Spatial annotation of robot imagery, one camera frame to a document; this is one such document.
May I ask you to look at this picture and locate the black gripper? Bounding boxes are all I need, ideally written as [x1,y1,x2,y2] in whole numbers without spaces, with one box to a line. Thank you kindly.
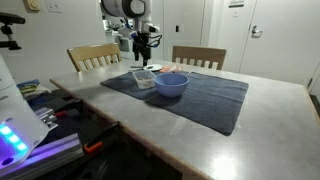
[133,32,151,66]

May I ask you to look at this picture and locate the clear plastic container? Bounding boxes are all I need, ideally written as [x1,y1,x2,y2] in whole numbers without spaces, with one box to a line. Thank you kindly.
[133,70,155,89]

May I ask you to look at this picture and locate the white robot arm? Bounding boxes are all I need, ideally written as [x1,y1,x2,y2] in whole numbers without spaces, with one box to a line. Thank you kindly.
[100,0,162,66]

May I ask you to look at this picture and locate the blue plastic bowl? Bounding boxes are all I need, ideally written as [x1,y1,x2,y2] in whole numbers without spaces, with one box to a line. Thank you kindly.
[154,73,189,97]

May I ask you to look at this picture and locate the metal spoon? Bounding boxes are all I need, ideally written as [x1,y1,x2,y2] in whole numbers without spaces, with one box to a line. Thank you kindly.
[130,65,154,69]

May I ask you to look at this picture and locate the small white plate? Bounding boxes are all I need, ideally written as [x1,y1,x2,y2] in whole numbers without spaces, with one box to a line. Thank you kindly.
[143,64,163,71]

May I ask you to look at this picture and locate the clear orange snack packet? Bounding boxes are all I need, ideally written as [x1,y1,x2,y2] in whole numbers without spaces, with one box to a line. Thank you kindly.
[160,65,183,73]

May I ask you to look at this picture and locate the small dark blue cloth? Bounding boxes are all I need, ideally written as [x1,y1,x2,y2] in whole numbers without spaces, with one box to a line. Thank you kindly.
[101,73,157,100]

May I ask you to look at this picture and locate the left wooden chair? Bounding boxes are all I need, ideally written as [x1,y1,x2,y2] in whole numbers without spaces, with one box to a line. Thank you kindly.
[67,43,122,72]

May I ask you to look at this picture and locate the wooden chair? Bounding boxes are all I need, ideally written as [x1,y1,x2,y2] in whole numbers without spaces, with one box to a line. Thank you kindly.
[172,46,227,70]
[67,43,122,72]

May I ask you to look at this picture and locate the right wooden chair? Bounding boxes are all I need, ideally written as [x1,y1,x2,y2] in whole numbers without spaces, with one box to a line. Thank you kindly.
[172,46,227,70]

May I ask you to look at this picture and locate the large dark blue cloth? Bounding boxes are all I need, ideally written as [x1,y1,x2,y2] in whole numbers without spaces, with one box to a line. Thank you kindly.
[146,72,249,136]

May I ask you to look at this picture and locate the orange black clamp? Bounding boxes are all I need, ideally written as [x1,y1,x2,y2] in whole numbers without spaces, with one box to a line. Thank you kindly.
[83,121,121,154]

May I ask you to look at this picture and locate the folded cloths pile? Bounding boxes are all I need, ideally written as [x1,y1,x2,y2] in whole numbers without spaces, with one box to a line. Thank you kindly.
[17,79,51,100]

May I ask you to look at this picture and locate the beige thermostat dial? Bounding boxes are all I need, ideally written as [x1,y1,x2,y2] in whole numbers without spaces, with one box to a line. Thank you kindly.
[25,0,40,11]

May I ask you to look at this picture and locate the white device with lights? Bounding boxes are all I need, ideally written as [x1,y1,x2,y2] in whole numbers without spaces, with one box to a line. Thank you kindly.
[0,55,49,175]

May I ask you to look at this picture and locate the white door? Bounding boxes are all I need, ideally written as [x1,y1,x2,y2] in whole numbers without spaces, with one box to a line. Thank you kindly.
[240,0,320,85]

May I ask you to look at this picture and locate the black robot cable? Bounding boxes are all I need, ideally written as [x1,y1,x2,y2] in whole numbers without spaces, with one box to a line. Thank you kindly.
[149,33,164,48]

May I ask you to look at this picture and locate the silver door handle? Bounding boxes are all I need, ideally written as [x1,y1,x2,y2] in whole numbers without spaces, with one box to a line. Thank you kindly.
[251,26,263,38]

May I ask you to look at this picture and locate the aluminium extrusion rail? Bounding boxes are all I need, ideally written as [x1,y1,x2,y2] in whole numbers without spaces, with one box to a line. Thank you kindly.
[0,133,84,180]

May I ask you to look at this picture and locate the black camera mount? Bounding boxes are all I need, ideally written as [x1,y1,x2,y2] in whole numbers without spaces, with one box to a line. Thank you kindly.
[0,12,26,50]

